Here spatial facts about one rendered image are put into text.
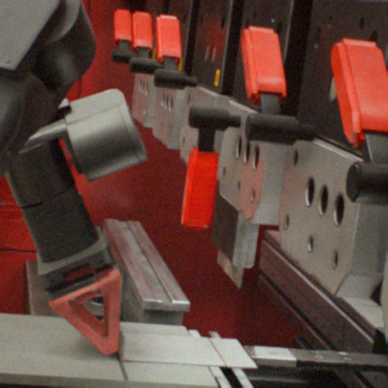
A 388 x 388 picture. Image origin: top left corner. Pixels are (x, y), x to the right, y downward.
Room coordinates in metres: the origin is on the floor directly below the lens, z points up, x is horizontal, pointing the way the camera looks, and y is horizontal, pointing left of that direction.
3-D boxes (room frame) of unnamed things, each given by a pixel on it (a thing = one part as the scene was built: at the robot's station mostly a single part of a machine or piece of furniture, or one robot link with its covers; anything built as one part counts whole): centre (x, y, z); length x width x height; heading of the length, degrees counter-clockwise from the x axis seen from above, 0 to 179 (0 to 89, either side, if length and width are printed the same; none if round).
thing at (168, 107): (1.24, 0.00, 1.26); 0.15 x 0.09 x 0.17; 11
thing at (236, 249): (1.02, -0.04, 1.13); 0.10 x 0.02 x 0.10; 11
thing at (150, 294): (1.56, 0.06, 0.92); 0.50 x 0.06 x 0.10; 11
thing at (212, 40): (1.05, -0.04, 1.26); 0.15 x 0.09 x 0.17; 11
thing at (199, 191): (0.86, -0.01, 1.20); 0.04 x 0.02 x 0.10; 101
